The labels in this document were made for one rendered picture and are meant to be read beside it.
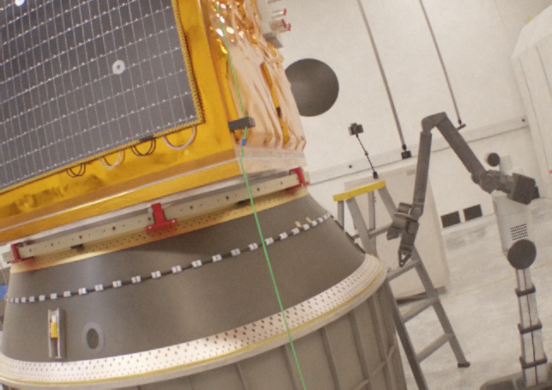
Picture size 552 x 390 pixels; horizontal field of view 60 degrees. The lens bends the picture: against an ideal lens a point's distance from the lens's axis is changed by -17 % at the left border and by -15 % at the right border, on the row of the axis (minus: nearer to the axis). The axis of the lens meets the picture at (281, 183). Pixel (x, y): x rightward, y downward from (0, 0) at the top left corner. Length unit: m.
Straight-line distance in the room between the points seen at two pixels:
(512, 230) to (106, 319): 1.84
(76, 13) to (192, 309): 1.18
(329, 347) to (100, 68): 1.34
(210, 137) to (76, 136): 0.50
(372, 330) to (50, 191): 1.48
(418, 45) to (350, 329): 8.37
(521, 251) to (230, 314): 1.41
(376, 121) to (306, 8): 2.49
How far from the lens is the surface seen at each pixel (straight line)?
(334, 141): 9.98
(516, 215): 2.61
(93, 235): 2.13
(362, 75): 10.08
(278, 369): 2.05
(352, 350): 2.30
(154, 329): 2.00
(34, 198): 2.14
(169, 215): 2.09
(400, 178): 5.99
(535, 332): 2.84
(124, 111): 1.88
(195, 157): 1.83
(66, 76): 2.02
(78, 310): 2.14
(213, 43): 1.89
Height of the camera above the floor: 1.70
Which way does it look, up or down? level
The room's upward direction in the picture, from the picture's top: 15 degrees counter-clockwise
